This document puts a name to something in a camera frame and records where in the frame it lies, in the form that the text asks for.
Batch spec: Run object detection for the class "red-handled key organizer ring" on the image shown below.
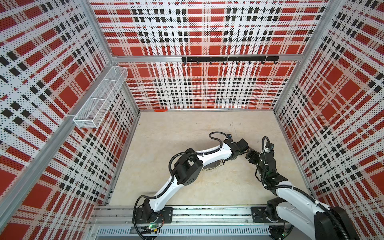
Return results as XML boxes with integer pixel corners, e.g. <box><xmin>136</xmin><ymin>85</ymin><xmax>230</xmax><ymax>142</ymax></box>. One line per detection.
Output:
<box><xmin>201</xmin><ymin>158</ymin><xmax>226</xmax><ymax>171</ymax></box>

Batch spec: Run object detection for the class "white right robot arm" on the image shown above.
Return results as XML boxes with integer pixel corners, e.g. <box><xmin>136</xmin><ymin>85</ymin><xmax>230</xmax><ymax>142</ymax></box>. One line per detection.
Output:
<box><xmin>246</xmin><ymin>149</ymin><xmax>360</xmax><ymax>240</ymax></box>

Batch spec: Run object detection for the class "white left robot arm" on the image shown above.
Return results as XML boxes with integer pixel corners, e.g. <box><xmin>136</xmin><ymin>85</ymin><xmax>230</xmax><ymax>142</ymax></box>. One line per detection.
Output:
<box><xmin>132</xmin><ymin>138</ymin><xmax>249</xmax><ymax>224</ymax></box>

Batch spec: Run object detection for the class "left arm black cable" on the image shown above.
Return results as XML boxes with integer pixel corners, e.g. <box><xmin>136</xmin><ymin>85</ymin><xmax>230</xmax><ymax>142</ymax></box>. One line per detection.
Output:
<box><xmin>167</xmin><ymin>131</ymin><xmax>233</xmax><ymax>184</ymax></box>

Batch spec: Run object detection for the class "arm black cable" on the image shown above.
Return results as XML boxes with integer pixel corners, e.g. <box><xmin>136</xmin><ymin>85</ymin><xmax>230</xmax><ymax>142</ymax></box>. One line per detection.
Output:
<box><xmin>260</xmin><ymin>136</ymin><xmax>352</xmax><ymax>240</ymax></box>
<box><xmin>167</xmin><ymin>131</ymin><xmax>233</xmax><ymax>184</ymax></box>

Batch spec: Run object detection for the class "black hook rail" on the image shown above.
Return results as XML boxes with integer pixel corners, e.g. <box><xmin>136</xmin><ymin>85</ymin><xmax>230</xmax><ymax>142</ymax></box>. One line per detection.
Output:
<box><xmin>181</xmin><ymin>56</ymin><xmax>280</xmax><ymax>63</ymax></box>

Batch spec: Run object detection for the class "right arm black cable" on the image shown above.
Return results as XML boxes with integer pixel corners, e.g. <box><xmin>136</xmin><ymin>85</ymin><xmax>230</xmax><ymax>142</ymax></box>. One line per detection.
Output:
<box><xmin>260</xmin><ymin>136</ymin><xmax>352</xmax><ymax>240</ymax></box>

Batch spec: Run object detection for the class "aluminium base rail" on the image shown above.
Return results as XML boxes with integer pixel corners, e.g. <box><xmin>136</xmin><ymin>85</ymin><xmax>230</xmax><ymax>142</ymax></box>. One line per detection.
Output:
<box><xmin>86</xmin><ymin>205</ymin><xmax>304</xmax><ymax>238</ymax></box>

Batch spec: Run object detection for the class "white wire mesh basket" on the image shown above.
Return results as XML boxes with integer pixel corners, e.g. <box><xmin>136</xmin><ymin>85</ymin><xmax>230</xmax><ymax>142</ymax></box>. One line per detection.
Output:
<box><xmin>74</xmin><ymin>66</ymin><xmax>128</xmax><ymax>129</ymax></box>

